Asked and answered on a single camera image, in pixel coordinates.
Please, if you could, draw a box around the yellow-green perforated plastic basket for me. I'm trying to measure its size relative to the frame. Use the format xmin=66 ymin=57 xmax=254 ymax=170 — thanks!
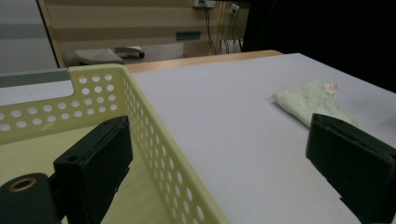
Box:
xmin=0 ymin=63 xmax=232 ymax=224

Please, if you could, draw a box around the bundle of thin cables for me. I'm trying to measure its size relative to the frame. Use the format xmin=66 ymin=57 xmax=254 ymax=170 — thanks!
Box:
xmin=219 ymin=12 xmax=245 ymax=54

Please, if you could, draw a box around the black curtain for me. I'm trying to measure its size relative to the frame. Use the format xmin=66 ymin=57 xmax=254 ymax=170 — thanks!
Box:
xmin=242 ymin=0 xmax=396 ymax=93

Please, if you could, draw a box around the white power strip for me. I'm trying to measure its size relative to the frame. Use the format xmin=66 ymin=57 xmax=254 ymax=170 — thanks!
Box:
xmin=191 ymin=0 xmax=217 ymax=8

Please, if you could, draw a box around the wooden wall panel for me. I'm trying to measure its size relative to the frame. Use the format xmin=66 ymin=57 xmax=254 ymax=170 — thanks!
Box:
xmin=36 ymin=0 xmax=250 ymax=68

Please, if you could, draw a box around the green label plate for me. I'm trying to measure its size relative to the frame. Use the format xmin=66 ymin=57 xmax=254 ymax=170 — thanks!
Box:
xmin=176 ymin=31 xmax=202 ymax=41

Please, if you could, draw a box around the grey office chair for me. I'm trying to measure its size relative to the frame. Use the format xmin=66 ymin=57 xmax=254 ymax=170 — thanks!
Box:
xmin=74 ymin=46 xmax=146 ymax=65

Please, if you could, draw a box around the light green cloth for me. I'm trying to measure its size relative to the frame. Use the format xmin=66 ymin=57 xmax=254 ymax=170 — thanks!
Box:
xmin=272 ymin=78 xmax=358 ymax=129

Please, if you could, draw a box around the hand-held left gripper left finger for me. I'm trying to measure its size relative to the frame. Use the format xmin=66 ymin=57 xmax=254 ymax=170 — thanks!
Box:
xmin=52 ymin=115 xmax=134 ymax=224

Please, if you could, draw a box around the black cable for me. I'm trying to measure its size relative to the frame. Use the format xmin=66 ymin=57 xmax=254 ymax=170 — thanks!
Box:
xmin=200 ymin=1 xmax=219 ymax=55

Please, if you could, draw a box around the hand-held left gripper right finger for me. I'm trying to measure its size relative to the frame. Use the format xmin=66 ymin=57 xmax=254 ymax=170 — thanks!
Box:
xmin=305 ymin=113 xmax=396 ymax=224

